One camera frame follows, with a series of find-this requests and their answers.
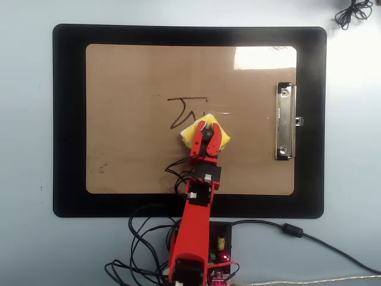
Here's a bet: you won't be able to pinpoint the red wire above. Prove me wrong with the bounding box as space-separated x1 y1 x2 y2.
208 260 241 282

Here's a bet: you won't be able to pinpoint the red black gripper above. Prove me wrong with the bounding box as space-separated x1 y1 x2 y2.
189 119 223 184

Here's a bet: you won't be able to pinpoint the brown glossy clipboard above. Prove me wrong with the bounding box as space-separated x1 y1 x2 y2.
85 43 298 197

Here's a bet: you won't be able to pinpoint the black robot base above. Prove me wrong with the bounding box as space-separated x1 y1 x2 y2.
169 220 233 286

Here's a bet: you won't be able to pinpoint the dark marker drawing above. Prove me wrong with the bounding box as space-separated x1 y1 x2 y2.
167 96 210 130

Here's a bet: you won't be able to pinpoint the black power cable with ferrite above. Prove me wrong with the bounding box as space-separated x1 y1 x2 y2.
228 219 381 275

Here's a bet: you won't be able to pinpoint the black servo wires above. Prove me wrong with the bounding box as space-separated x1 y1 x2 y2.
104 157 198 286

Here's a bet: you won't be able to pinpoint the silver metal clipboard clip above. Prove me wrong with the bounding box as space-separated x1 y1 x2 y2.
274 82 305 161

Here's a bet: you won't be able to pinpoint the bundled black cable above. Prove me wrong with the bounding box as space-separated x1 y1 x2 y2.
334 0 374 31

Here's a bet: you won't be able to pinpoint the black rectangular mat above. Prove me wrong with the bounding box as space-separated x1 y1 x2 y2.
52 23 328 219

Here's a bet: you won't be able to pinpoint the yellow white sponge with knob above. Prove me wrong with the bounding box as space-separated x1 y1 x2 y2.
179 113 232 154

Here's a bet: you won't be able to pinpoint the controller circuit board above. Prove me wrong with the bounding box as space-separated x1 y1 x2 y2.
205 235 233 286

